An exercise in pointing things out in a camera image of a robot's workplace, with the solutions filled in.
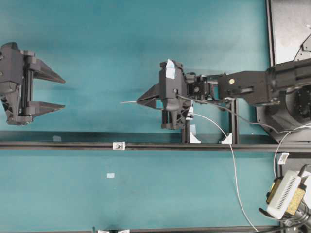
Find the thin white wire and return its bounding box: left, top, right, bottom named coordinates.
left=120, top=100, right=259, bottom=232

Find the long black aluminium rail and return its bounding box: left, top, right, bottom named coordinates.
left=0, top=141, right=311, bottom=153

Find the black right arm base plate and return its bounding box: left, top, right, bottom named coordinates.
left=256, top=85, right=311, bottom=144

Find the white corner bracket lower right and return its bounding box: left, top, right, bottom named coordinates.
left=220, top=133, right=233, bottom=144

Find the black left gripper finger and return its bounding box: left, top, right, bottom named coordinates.
left=23, top=51, right=66, bottom=84
left=26, top=101, right=65, bottom=117

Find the white wire clamp block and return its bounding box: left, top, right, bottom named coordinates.
left=186, top=101, right=193, bottom=121

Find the white corner bracket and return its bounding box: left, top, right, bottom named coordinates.
left=189, top=132, right=201, bottom=144
left=220, top=133, right=233, bottom=144

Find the silver t-nut plate with hole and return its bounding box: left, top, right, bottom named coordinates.
left=112, top=142, right=126, bottom=151

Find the white corner bracket lower left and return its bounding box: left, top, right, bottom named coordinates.
left=189, top=132, right=201, bottom=144

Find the grey side table panel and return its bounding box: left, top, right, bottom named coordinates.
left=266, top=0, right=311, bottom=66

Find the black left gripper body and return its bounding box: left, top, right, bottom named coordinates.
left=0, top=42, right=32, bottom=125

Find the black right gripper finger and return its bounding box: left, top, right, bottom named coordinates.
left=137, top=98, right=162, bottom=109
left=137, top=84, right=160, bottom=101

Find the bottom edge black rail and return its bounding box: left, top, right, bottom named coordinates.
left=92, top=225, right=311, bottom=233

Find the white vented power adapter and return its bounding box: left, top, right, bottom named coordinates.
left=259, top=170, right=311, bottom=221

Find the black square extrusion frame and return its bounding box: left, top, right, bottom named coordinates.
left=177, top=95, right=240, bottom=144

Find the white barcode label tag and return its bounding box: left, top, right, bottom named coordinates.
left=278, top=152, right=289, bottom=165

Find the pale tape piece on table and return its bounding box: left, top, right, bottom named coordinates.
left=106, top=173, right=115, bottom=179

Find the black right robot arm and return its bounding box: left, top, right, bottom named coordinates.
left=137, top=59, right=311, bottom=130

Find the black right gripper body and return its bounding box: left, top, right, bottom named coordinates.
left=159, top=59, right=190, bottom=130

